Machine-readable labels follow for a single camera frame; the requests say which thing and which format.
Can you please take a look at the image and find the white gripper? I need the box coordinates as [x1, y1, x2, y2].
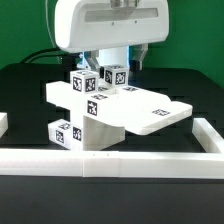
[54, 0, 169, 72]

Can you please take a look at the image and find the white marker cube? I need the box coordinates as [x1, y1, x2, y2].
[70, 70, 99, 94]
[104, 65, 129, 87]

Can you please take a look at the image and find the white chair back frame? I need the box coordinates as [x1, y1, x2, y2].
[46, 81, 193, 135]

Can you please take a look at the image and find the white chair seat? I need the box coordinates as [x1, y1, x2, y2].
[69, 113, 127, 152]

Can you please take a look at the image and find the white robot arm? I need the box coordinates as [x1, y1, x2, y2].
[54, 0, 169, 70]

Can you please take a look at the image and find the white block at left edge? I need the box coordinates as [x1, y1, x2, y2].
[0, 112, 8, 135]

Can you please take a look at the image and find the black cable bundle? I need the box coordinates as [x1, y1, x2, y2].
[20, 46, 81, 64]

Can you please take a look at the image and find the thin white cable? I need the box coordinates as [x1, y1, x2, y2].
[45, 0, 63, 64]

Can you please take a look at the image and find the white U-shaped fence frame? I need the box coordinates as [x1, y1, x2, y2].
[0, 118, 224, 179]

